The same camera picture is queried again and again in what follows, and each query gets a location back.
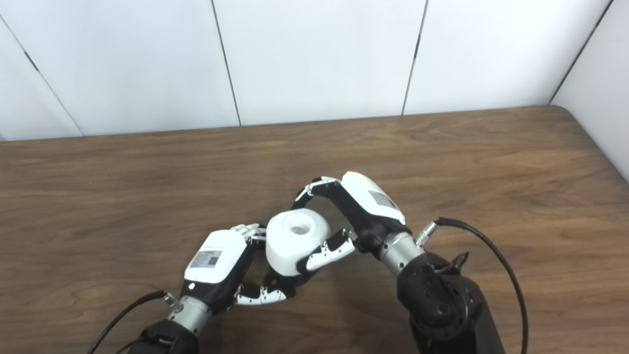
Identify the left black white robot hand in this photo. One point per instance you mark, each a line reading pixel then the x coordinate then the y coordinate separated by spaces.
pixel 214 263

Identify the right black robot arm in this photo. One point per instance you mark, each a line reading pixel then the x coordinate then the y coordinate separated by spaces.
pixel 442 300

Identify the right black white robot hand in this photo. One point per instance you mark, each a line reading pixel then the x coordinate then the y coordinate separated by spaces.
pixel 371 204

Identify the round white piece with holes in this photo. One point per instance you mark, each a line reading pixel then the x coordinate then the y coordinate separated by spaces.
pixel 295 241

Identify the black flanged holder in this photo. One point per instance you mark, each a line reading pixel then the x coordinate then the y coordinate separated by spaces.
pixel 290 282

